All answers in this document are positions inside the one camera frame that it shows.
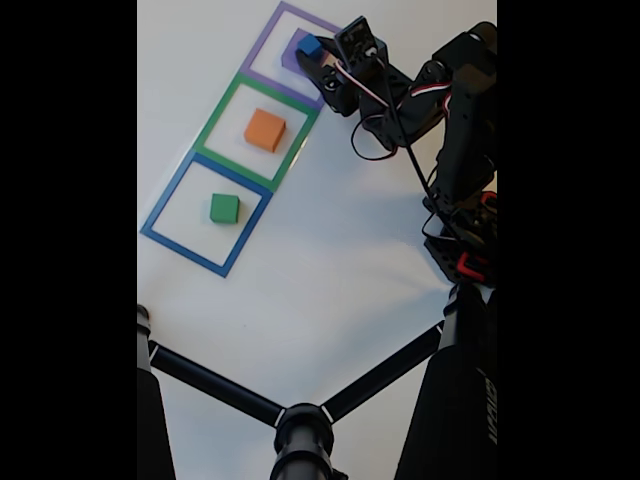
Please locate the small blue cube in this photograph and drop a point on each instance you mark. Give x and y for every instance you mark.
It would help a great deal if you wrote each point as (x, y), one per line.
(309, 45)

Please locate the purple square block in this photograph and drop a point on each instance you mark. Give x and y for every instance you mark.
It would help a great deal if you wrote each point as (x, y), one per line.
(290, 57)

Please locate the orange square block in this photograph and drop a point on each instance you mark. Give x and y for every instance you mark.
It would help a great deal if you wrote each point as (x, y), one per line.
(264, 129)

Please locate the green square block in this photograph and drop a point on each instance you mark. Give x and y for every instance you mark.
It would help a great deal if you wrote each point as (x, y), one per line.
(224, 208)

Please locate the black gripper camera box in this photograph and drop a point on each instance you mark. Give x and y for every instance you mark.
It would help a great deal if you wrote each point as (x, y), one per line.
(360, 46)

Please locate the purple square frame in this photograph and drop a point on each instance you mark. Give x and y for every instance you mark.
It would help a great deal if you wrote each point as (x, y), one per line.
(260, 40)

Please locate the green square frame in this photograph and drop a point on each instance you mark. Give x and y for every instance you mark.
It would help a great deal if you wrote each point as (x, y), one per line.
(212, 125)

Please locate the blue square frame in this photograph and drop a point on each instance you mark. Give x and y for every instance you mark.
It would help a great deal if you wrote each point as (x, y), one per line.
(200, 255)

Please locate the black camera tripod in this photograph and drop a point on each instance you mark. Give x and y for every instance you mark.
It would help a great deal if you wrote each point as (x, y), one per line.
(450, 400)

